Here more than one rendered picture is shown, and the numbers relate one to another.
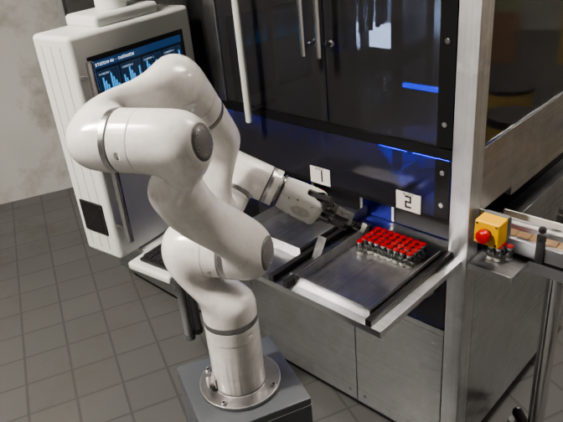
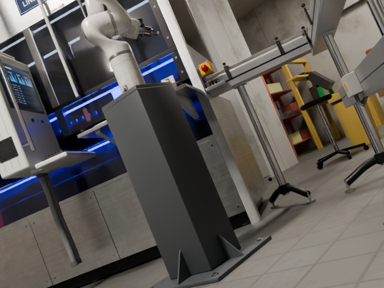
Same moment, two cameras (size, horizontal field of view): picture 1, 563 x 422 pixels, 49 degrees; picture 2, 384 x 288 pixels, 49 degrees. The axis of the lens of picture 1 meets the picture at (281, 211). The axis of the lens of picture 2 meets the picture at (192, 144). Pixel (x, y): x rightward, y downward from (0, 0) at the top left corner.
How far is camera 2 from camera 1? 192 cm
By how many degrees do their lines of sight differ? 44
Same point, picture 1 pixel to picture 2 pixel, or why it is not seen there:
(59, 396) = not seen: outside the picture
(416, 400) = (222, 192)
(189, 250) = (97, 16)
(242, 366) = (136, 70)
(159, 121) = not seen: outside the picture
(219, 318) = (119, 44)
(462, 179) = (184, 54)
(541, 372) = (262, 136)
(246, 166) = not seen: hidden behind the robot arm
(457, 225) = (192, 75)
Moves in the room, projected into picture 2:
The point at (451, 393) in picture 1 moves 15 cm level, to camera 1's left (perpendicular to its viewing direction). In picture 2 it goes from (234, 167) to (215, 175)
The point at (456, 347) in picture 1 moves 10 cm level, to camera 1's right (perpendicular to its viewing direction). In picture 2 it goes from (222, 137) to (234, 132)
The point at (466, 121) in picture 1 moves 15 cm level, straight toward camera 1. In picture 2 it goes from (175, 30) to (178, 19)
